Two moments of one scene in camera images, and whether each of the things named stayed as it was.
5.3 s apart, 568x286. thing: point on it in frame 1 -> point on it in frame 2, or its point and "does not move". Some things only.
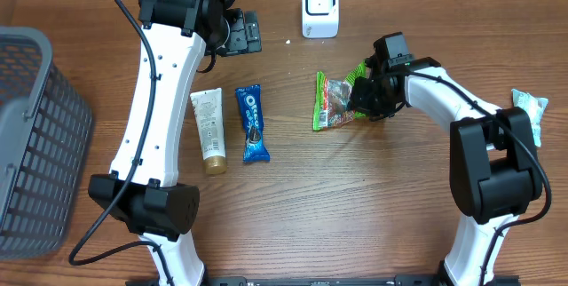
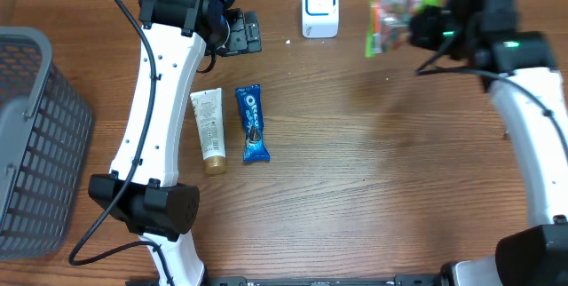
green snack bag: x=333 y=99 -> x=391 y=7
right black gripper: x=360 y=102 -> x=415 y=27
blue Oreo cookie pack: x=250 y=103 does not move
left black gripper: x=247 y=35 does not move
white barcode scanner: x=320 y=7 does not move
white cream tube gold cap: x=209 y=108 does not move
